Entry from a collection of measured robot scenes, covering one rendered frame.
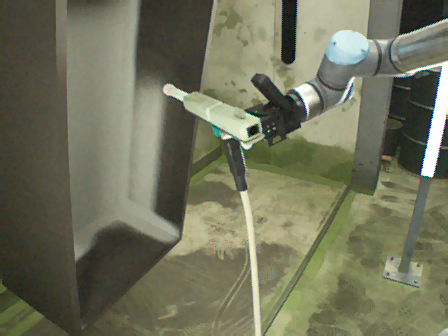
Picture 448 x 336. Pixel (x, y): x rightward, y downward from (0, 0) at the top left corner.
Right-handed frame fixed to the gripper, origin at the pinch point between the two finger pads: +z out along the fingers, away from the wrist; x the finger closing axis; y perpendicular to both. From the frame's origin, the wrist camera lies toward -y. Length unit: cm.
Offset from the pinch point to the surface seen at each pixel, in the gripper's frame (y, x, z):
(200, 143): 95, 193, -62
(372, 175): 126, 94, -146
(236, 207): 115, 125, -50
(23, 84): -22.9, 12.4, 35.2
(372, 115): 82, 97, -153
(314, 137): 99, 132, -127
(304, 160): 117, 139, -119
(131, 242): 54, 57, 26
